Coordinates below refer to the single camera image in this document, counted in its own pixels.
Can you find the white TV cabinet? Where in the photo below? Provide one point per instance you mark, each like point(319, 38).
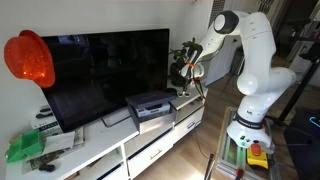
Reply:
point(100, 140)

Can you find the black tripod camera stand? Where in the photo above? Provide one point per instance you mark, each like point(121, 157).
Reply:
point(298, 93)

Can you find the green potted plant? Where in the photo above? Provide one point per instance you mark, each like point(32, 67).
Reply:
point(178, 75)

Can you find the black flat screen television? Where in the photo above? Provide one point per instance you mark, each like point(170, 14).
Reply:
point(106, 73)

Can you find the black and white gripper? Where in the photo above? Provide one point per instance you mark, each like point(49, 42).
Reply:
point(191, 73)

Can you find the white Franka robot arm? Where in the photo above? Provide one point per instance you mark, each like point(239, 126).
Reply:
point(256, 50)

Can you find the silver device in box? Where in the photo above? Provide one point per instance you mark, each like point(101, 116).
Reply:
point(151, 110)

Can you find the aluminium robot base table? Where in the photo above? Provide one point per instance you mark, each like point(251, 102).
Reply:
point(230, 150)

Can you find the printed magazine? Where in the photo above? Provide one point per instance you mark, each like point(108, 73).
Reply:
point(43, 160)

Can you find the white paper envelope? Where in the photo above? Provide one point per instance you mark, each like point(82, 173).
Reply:
point(60, 141)

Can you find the black zip sunglasses case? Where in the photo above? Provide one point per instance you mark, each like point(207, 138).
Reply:
point(170, 90)

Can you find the green plastic container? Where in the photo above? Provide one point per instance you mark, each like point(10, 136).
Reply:
point(25, 146)

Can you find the white cardboard box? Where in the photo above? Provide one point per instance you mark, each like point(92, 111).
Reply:
point(46, 125)

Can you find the yellow emergency stop box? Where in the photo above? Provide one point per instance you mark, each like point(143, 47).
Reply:
point(257, 160)

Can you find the grey stand pole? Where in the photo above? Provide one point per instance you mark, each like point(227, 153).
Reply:
point(209, 166)

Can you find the small red knob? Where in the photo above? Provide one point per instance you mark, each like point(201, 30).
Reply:
point(239, 173)

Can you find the black device with blue light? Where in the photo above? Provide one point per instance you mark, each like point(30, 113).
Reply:
point(303, 150)

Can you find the small black remote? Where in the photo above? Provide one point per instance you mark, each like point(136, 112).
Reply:
point(46, 167)

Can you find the black waste bin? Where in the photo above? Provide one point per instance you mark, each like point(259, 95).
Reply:
point(237, 61)

